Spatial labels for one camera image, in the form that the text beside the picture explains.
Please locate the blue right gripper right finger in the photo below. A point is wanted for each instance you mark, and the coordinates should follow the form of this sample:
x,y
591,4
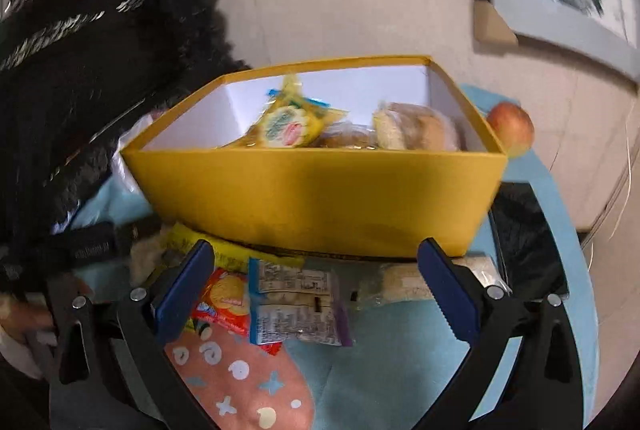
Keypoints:
x,y
455,289

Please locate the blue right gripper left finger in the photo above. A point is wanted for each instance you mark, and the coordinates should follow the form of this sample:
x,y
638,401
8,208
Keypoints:
x,y
180,289

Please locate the red biscuit packet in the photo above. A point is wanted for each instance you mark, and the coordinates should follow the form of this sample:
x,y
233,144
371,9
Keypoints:
x,y
225,301

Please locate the yellow cheese stick packet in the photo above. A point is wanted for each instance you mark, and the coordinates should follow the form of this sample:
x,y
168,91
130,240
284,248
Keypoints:
x,y
227,255

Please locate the person's left hand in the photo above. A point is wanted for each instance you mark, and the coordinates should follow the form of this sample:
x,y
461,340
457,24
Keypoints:
x,y
18,320

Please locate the black smartphone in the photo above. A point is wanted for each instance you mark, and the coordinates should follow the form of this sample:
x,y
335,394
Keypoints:
x,y
528,258

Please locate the light blue table mat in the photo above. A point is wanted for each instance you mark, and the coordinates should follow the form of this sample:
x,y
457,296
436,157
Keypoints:
x,y
403,356

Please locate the blue white snack packet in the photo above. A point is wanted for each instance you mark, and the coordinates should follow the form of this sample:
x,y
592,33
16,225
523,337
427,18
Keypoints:
x,y
295,304

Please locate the yellow cardboard box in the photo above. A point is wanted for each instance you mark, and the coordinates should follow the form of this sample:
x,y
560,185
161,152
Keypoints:
x,y
342,201

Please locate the wrapped bread bun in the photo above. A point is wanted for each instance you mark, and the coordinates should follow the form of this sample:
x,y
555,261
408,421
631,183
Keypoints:
x,y
401,126

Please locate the dark carved wooden chair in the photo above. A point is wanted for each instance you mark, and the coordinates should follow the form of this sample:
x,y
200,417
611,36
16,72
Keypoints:
x,y
75,76

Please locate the yellow green snack bag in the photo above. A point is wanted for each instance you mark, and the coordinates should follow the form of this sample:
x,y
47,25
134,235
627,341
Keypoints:
x,y
290,119

